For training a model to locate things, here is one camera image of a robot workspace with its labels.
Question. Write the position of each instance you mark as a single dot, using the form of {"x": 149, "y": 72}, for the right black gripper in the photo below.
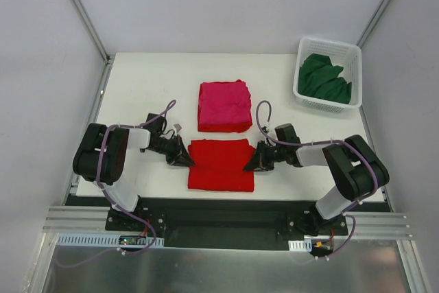
{"x": 261, "y": 157}

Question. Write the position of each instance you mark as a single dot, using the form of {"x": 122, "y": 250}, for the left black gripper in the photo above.
{"x": 175, "y": 152}

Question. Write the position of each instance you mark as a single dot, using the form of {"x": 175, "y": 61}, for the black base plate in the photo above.
{"x": 215, "y": 223}

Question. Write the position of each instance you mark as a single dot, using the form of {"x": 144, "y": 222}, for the white cable duct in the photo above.
{"x": 300, "y": 245}
{"x": 108, "y": 240}

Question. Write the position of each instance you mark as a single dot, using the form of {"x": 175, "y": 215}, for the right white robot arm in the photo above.
{"x": 356, "y": 170}

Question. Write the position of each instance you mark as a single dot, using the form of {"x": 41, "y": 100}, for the aluminium rail frame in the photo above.
{"x": 378, "y": 254}

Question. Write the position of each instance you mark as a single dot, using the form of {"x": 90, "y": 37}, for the green t shirt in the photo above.
{"x": 319, "y": 78}

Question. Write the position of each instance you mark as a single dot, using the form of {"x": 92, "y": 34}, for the white plastic basket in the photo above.
{"x": 340, "y": 53}

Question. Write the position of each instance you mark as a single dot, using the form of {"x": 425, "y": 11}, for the red t shirt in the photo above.
{"x": 219, "y": 165}
{"x": 223, "y": 129}

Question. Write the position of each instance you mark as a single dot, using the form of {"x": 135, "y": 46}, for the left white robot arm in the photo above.
{"x": 101, "y": 156}

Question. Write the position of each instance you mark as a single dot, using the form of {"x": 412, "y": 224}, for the right white cable duct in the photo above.
{"x": 300, "y": 245}

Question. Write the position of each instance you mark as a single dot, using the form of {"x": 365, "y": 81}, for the left white cable duct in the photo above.
{"x": 108, "y": 240}

